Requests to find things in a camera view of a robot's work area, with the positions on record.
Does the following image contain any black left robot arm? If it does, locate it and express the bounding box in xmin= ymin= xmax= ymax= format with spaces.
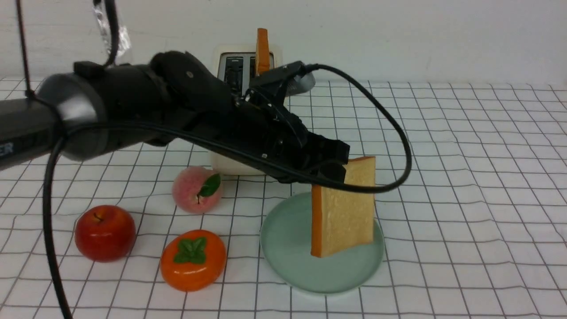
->
xmin=0 ymin=51 xmax=349 ymax=183

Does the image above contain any light green round plate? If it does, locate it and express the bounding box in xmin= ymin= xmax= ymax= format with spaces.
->
xmin=260 ymin=192 xmax=385 ymax=295

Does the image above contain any red apple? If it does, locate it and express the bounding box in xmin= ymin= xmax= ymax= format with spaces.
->
xmin=74 ymin=205 xmax=136 ymax=263

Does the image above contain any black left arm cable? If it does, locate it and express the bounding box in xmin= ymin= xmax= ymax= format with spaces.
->
xmin=43 ymin=64 xmax=412 ymax=319

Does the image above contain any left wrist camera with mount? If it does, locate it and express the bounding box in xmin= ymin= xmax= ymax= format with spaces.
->
xmin=245 ymin=61 xmax=316 ymax=100

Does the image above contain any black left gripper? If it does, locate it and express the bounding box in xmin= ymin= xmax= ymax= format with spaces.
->
xmin=201 ymin=89 xmax=350 ymax=183

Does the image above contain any cream white toaster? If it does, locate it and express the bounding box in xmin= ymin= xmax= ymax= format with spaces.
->
xmin=208 ymin=44 xmax=263 ymax=176

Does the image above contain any orange persimmon with green calyx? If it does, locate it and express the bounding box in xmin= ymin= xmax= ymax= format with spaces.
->
xmin=159 ymin=230 xmax=227 ymax=292

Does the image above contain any toasted bread slice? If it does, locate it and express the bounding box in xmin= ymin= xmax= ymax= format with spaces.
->
xmin=311 ymin=185 xmax=375 ymax=258
xmin=255 ymin=28 xmax=271 ymax=76

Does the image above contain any white black grid tablecloth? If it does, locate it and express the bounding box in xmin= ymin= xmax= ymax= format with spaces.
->
xmin=0 ymin=78 xmax=567 ymax=319

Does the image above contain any pink peach with leaf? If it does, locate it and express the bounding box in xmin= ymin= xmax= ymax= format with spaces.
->
xmin=171 ymin=166 xmax=223 ymax=214

